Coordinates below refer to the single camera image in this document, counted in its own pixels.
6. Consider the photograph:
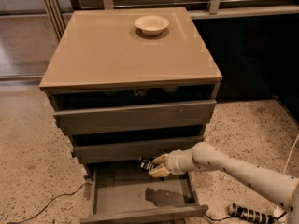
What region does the black power strip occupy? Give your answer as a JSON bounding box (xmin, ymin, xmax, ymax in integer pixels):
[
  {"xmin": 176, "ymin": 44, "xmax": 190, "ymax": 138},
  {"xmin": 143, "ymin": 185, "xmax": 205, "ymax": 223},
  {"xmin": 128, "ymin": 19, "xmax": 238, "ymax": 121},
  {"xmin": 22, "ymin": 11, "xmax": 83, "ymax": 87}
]
[{"xmin": 228, "ymin": 203, "xmax": 276, "ymax": 224}]

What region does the grey drawer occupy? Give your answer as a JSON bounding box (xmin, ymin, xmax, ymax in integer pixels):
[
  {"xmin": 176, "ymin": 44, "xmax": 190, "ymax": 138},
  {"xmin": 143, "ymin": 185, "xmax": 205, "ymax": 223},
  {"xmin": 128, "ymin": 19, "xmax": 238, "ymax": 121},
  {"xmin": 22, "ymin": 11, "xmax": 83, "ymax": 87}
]
[
  {"xmin": 80, "ymin": 161, "xmax": 208, "ymax": 224},
  {"xmin": 74, "ymin": 136, "xmax": 203, "ymax": 164},
  {"xmin": 54, "ymin": 100, "xmax": 216, "ymax": 135}
]

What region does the grey drawer cabinet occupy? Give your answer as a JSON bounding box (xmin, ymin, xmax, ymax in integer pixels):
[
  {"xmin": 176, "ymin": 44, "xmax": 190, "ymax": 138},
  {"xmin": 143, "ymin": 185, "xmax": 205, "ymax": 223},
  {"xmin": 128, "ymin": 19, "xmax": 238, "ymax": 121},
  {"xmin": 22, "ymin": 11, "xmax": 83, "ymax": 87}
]
[{"xmin": 39, "ymin": 7, "xmax": 223, "ymax": 179}]

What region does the white power cable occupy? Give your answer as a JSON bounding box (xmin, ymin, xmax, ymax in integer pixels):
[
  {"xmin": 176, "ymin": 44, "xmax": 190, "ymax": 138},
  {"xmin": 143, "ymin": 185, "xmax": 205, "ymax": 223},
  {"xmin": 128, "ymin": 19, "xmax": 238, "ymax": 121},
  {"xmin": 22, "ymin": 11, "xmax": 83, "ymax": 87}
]
[{"xmin": 273, "ymin": 133, "xmax": 299, "ymax": 223}]

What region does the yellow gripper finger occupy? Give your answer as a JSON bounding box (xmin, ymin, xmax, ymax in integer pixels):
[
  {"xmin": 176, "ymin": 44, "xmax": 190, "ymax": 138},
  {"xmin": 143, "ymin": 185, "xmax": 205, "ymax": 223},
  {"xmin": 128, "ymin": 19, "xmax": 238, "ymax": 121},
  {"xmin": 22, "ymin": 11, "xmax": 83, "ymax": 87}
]
[
  {"xmin": 152, "ymin": 153, "xmax": 169, "ymax": 165},
  {"xmin": 149, "ymin": 164, "xmax": 170, "ymax": 177}
]

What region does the black floor cable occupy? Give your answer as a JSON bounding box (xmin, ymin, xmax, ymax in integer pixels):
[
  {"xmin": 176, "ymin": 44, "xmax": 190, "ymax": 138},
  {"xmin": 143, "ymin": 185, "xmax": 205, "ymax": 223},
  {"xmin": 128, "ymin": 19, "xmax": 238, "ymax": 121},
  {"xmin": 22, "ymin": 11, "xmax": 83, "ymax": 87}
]
[{"xmin": 7, "ymin": 181, "xmax": 93, "ymax": 224}]

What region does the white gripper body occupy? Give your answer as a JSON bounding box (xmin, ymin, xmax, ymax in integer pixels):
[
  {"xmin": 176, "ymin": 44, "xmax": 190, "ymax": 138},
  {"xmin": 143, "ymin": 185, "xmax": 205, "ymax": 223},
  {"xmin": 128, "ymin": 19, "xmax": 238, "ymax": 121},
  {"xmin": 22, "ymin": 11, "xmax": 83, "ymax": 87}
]
[{"xmin": 165, "ymin": 149, "xmax": 185, "ymax": 175}]

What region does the top grey drawer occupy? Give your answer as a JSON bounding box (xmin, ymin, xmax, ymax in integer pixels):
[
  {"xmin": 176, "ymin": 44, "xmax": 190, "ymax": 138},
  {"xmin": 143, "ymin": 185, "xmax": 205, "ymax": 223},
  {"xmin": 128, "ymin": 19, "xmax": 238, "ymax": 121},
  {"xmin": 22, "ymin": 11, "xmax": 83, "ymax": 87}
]
[{"xmin": 54, "ymin": 100, "xmax": 216, "ymax": 135}]

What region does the middle grey drawer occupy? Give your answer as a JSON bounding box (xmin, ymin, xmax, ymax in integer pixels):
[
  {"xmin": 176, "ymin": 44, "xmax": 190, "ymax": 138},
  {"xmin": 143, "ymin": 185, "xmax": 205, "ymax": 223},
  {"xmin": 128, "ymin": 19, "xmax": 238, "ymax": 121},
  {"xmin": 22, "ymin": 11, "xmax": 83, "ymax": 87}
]
[{"xmin": 74, "ymin": 136, "xmax": 203, "ymax": 164}]

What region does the white bowl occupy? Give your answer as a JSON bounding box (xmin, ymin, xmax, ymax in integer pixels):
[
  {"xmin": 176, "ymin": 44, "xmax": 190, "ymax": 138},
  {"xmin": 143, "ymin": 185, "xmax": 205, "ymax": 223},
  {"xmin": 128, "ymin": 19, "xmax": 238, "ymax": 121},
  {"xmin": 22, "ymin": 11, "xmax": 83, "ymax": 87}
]
[{"xmin": 135, "ymin": 15, "xmax": 169, "ymax": 36}]

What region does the black rxbar chocolate bar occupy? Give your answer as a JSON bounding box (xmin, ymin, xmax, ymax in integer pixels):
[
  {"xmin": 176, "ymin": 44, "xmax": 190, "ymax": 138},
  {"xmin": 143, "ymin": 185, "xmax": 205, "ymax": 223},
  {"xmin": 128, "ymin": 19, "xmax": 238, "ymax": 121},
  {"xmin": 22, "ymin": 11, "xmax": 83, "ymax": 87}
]
[{"xmin": 139, "ymin": 157, "xmax": 157, "ymax": 172}]

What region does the bottom grey drawer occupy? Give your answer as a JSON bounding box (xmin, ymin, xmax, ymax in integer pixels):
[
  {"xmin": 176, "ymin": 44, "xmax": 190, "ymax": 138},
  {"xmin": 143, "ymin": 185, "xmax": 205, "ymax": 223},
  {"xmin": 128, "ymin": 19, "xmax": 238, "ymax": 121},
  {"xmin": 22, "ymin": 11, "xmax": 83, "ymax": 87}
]
[{"xmin": 80, "ymin": 161, "xmax": 208, "ymax": 224}]

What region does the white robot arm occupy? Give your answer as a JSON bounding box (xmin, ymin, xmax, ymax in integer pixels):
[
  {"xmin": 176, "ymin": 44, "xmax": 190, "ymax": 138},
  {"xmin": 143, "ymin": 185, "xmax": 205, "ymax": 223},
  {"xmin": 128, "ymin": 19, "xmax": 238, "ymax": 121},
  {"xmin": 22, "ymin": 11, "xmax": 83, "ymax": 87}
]
[{"xmin": 149, "ymin": 142, "xmax": 299, "ymax": 224}]

